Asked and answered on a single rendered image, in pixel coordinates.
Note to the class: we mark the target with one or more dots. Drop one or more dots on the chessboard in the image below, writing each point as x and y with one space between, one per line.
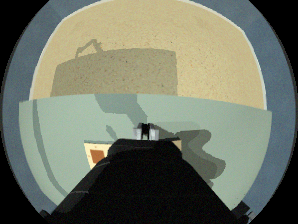
97 151

